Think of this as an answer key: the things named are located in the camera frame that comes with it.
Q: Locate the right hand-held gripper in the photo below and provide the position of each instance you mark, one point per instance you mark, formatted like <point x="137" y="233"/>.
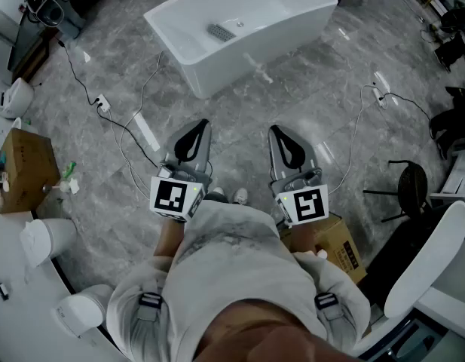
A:
<point x="307" y="204"/>

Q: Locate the white power strip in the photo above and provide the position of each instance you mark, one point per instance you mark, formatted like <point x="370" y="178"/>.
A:
<point x="380" y="97"/>
<point x="102" y="103"/>

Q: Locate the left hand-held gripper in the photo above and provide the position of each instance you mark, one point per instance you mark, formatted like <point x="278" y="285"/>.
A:
<point x="168" y="198"/>

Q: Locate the person's white shirt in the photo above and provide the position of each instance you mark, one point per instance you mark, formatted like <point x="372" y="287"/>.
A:
<point x="236" y="262"/>

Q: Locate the white crumpled paper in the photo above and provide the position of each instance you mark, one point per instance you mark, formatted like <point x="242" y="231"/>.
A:
<point x="71" y="185"/>

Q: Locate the person's left white shoe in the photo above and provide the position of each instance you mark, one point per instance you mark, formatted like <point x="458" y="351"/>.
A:
<point x="218" y="191"/>

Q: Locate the white oval lid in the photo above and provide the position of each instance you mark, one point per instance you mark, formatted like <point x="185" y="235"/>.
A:
<point x="428" y="255"/>

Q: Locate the person's left forearm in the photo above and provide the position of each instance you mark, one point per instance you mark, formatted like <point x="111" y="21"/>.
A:
<point x="168" y="236"/>

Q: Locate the dark wooden side table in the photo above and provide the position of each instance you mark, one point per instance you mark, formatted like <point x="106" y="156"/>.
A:
<point x="32" y="57"/>

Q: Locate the person's right forearm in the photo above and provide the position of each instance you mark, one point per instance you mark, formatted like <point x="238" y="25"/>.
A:
<point x="303" y="238"/>

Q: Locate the person's black trousers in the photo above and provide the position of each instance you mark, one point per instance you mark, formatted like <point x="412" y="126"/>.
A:
<point x="217" y="198"/>

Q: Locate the grey round appliance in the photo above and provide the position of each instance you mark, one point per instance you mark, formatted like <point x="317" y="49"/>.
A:
<point x="47" y="10"/>

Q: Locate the white toilet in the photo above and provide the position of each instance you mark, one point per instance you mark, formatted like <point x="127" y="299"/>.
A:
<point x="17" y="96"/>
<point x="47" y="236"/>
<point x="81" y="307"/>

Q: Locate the small black device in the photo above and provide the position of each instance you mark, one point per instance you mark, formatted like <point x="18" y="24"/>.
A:
<point x="2" y="292"/>

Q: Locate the person's right white shoe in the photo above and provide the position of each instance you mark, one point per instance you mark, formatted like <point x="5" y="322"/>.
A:
<point x="240" y="195"/>

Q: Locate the black mesh stool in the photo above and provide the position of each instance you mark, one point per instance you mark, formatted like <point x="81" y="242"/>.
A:
<point x="413" y="187"/>

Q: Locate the person's white shoe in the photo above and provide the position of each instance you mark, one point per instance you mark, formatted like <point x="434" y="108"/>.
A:
<point x="240" y="195"/>
<point x="218" y="191"/>

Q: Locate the white bathtub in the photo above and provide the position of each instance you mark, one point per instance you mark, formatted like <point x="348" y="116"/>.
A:
<point x="277" y="10"/>

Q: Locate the brown cardboard box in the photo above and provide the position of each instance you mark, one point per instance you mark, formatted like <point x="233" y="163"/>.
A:
<point x="26" y="168"/>

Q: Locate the black chair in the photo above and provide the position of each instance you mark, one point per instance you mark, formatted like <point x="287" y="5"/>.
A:
<point x="451" y="49"/>

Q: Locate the printed cardboard box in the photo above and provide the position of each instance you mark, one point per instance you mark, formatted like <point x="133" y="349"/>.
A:
<point x="337" y="236"/>

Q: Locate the grey perforated bath mat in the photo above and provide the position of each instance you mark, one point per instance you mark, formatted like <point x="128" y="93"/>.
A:
<point x="220" y="32"/>

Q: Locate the person's chin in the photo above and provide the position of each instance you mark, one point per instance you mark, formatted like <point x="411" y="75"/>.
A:
<point x="262" y="334"/>

